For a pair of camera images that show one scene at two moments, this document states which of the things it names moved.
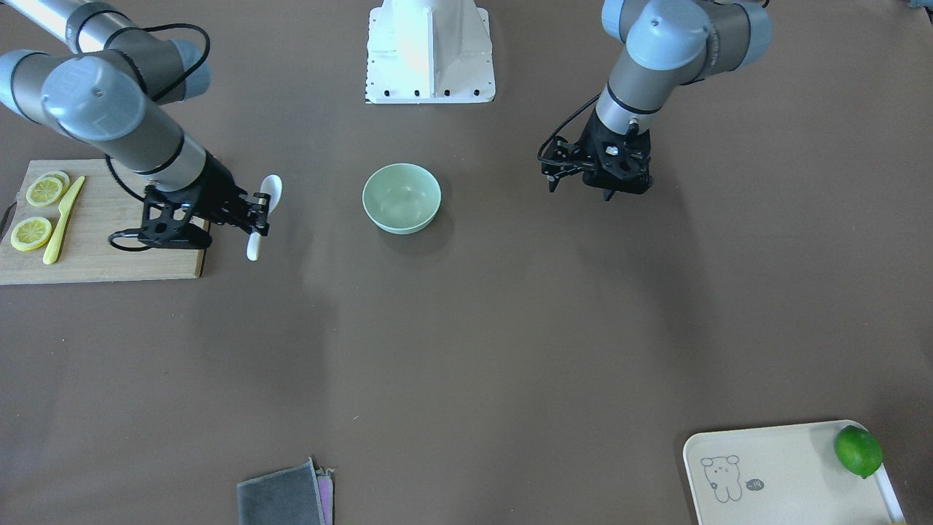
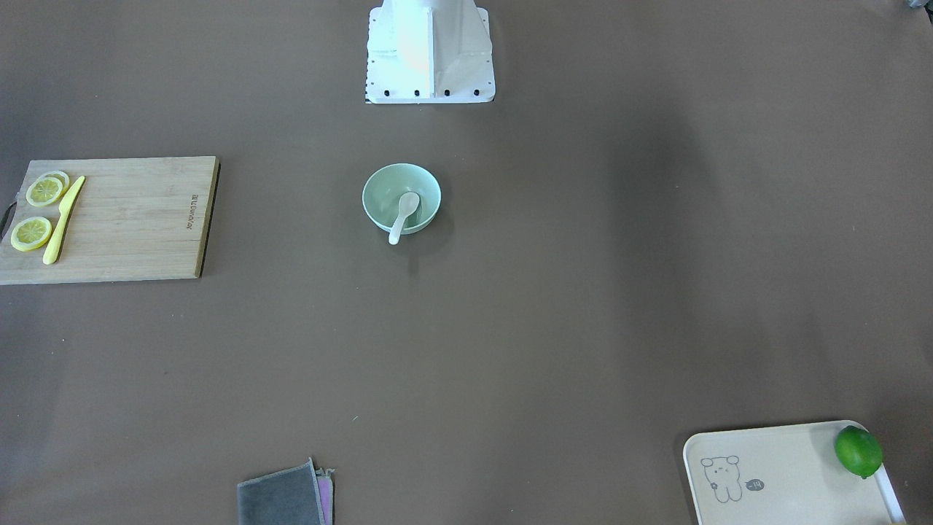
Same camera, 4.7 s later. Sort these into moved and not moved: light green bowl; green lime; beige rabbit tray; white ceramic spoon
Moved: white ceramic spoon
Not moved: light green bowl; green lime; beige rabbit tray
